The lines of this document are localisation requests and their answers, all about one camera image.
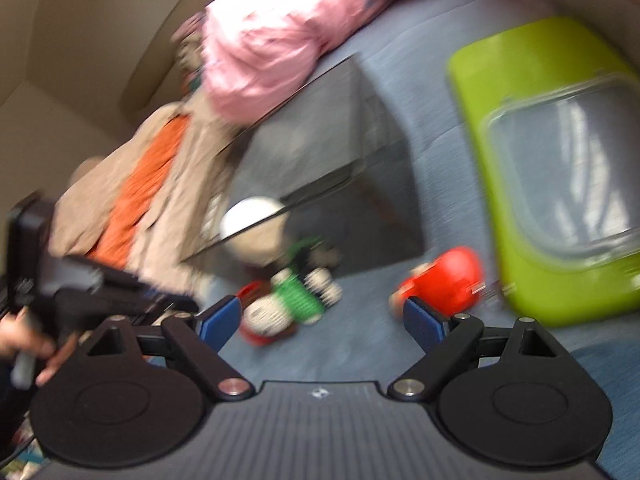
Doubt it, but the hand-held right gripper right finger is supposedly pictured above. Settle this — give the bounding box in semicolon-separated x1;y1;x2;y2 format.
387;297;563;402

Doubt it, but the clear acrylic box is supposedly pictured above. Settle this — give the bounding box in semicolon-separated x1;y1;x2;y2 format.
180;52;427;281

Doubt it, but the pink cloth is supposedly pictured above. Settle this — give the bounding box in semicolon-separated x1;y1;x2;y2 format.
202;0;397;126

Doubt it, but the person's left hand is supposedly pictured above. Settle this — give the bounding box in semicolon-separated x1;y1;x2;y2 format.
0;307;78;387

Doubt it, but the small patterned doll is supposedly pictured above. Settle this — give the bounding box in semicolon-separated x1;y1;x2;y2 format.
170;14;212;97

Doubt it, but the red round toy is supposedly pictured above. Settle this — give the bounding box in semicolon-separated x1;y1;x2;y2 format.
389;246;487;318

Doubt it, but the green plastic tray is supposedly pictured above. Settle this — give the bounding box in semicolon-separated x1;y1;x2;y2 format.
446;16;640;328

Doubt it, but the clear plastic container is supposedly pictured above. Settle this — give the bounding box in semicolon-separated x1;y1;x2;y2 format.
481;72;640;265

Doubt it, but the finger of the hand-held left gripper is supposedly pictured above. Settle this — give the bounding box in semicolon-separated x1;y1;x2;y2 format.
97;259;201;322

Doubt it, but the green white striped toy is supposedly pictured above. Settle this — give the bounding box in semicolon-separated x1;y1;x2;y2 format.
235;240;346;348

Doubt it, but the beige orange garment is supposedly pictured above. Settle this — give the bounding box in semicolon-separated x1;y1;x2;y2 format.
49;101;247;302

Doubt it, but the white round toy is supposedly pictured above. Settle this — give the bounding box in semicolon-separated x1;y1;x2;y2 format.
220;196;292;266

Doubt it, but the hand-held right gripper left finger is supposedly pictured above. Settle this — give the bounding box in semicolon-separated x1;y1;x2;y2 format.
82;296;255;402

